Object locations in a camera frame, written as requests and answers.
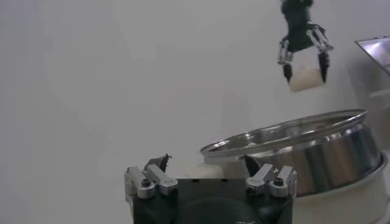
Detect stainless steel steamer basket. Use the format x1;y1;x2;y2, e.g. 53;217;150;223
185;109;383;197

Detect white steamed baozi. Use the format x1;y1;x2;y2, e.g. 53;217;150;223
288;66;324;93

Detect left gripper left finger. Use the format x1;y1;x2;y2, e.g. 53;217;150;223
124;153;179;200

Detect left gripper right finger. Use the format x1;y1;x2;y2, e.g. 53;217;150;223
242;154;298;198

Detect white electric cooking pot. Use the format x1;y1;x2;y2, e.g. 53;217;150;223
292;152;390;224

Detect open dark laptop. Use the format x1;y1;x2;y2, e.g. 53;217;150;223
355;35;390;77

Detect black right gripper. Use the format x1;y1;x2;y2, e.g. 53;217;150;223
277;0;335;83

